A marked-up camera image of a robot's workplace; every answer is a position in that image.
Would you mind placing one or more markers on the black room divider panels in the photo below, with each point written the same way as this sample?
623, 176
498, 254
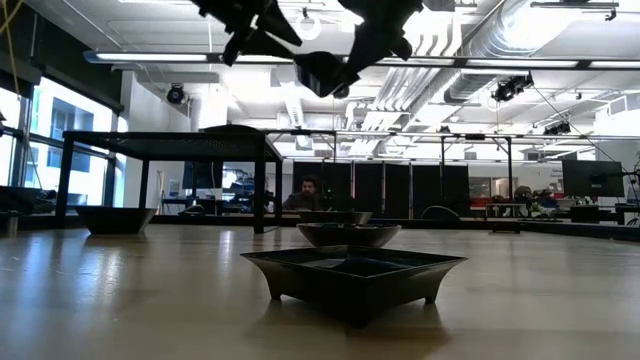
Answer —
395, 190

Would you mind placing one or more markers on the black perforated metal shelf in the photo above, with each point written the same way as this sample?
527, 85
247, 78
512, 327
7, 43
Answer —
175, 145

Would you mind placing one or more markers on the black aluminium extrusion frame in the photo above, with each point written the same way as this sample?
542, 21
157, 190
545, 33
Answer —
575, 231

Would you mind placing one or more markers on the black computer monitor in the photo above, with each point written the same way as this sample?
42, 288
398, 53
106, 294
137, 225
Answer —
592, 177

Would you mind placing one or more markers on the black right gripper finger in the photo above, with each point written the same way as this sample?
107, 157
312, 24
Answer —
403, 49
372, 45

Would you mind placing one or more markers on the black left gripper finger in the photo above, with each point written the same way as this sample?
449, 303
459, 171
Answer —
272, 42
236, 45

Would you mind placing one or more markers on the black round lobed mini plate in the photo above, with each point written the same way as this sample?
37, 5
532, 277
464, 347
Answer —
350, 236

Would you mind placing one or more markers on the overhead LED light bar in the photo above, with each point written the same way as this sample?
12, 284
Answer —
150, 57

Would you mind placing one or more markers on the black small square mini plate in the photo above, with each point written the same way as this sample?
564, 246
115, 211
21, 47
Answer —
115, 221
350, 290

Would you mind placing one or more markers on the black ceiling spotlight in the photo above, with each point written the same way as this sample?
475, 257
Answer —
176, 94
557, 129
342, 93
512, 87

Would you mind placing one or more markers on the person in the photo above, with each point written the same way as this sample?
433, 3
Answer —
537, 200
305, 197

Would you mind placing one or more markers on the silver ventilation duct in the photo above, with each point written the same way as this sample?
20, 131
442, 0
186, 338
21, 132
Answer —
500, 40

